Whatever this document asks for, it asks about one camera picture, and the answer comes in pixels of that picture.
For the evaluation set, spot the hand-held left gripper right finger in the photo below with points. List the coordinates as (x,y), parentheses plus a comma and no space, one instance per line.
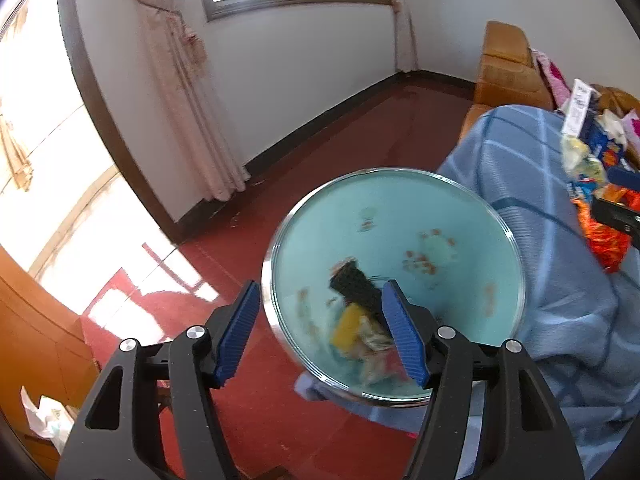
(405,335)

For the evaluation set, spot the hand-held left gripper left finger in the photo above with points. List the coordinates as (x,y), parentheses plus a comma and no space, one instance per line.
(237,335)

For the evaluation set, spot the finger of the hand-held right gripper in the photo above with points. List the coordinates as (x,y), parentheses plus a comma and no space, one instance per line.
(617,222)
(625,176)

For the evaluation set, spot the clear pinkish plastic bag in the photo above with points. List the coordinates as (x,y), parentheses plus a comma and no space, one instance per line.
(385,367)

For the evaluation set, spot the yellow sponge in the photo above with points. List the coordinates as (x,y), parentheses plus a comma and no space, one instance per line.
(348,330)

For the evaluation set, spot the light blue waste bin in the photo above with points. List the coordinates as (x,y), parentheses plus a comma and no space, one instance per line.
(425,220)

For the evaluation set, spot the pink white patterned pillow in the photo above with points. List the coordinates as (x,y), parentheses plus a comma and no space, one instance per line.
(552,77)
(632,124)

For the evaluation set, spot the white tissue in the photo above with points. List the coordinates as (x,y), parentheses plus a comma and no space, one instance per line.
(611,122)

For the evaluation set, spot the tan leather sofa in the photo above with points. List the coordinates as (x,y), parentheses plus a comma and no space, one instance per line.
(617,100)

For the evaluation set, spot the white milk carton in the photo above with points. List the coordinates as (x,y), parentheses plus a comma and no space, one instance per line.
(577,107)

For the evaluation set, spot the blue plaid tablecloth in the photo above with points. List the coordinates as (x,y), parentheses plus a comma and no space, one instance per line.
(525,210)

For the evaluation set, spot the tan leather armchair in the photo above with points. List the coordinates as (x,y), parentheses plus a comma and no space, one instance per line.
(505,75)

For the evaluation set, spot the crumpled white paper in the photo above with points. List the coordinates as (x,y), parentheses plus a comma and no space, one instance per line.
(47,420)

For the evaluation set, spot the pink curtain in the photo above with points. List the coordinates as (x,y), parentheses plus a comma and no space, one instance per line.
(185,85)
(404,20)

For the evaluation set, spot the tan balcony curtain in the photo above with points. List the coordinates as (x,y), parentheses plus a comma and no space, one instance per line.
(15,155)

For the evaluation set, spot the brown door frame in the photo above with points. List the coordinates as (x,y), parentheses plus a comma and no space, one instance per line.
(100,110)

